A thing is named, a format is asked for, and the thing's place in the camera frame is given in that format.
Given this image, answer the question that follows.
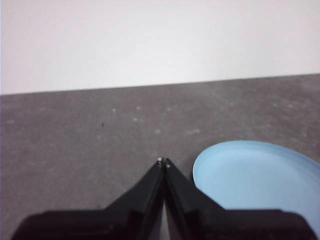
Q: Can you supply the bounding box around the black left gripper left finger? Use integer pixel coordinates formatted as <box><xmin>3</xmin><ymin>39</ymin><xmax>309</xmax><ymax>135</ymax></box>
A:
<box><xmin>11</xmin><ymin>157</ymin><xmax>165</xmax><ymax>240</ymax></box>

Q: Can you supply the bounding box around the blue round plate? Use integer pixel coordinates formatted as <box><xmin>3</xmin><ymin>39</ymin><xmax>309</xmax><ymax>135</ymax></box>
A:
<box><xmin>192</xmin><ymin>140</ymin><xmax>320</xmax><ymax>211</ymax></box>

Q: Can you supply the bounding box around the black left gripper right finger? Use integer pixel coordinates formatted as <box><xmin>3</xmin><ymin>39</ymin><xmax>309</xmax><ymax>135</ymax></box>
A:
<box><xmin>164</xmin><ymin>157</ymin><xmax>316</xmax><ymax>240</ymax></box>

